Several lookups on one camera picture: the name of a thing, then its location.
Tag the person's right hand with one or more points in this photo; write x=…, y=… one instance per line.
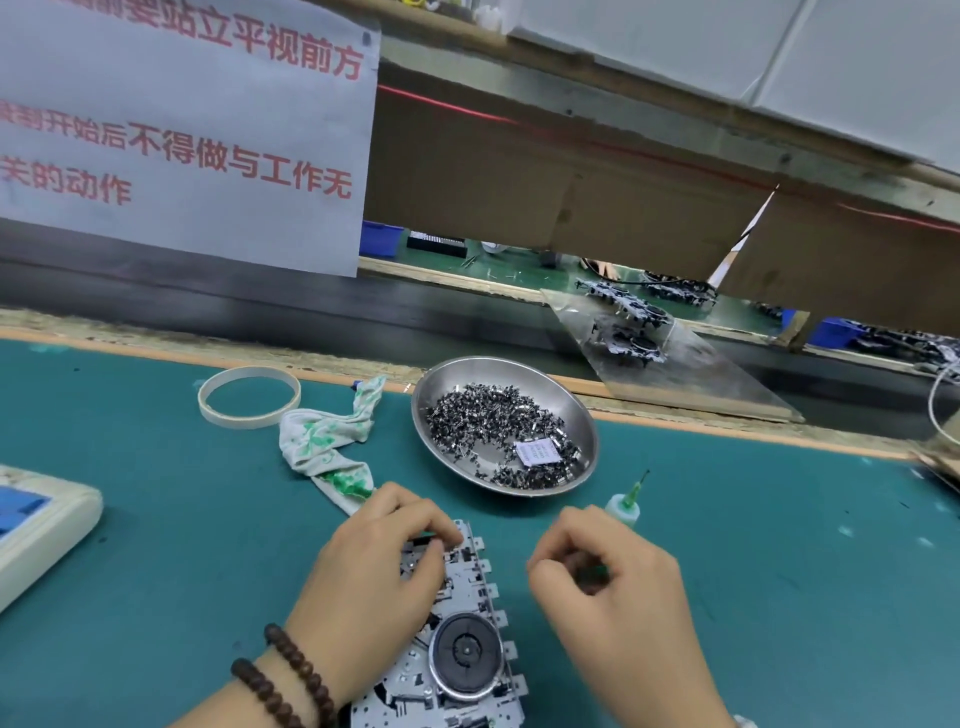
x=623, y=615

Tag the person's left hand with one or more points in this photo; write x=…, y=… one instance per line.
x=368, y=593

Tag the cassette mechanism plate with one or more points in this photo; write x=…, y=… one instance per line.
x=450, y=660

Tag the green glue squeeze bottle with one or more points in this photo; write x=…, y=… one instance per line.
x=627, y=503

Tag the white green-stained cloth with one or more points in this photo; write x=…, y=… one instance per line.
x=323, y=443

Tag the pile of small metal parts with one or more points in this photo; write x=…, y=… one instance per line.
x=488, y=420

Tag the round metal bowl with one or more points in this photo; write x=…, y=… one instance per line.
x=443, y=375

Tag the finished mechanisms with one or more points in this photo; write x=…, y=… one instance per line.
x=630, y=315

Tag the black conveyor belt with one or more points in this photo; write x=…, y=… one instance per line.
x=180, y=285

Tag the clear plastic sheet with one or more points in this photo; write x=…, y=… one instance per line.
x=720, y=375

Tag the white blue power strip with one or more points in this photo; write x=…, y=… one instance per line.
x=45, y=525

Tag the blue plastic bin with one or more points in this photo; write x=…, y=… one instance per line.
x=383, y=240
x=837, y=333

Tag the black flat box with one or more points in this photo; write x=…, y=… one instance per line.
x=437, y=243

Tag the brown cardboard panel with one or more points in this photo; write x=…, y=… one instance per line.
x=570, y=180

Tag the white paper sign red text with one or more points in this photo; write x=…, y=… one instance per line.
x=180, y=135

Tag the wooden shelf beam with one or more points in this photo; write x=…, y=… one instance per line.
x=675, y=113

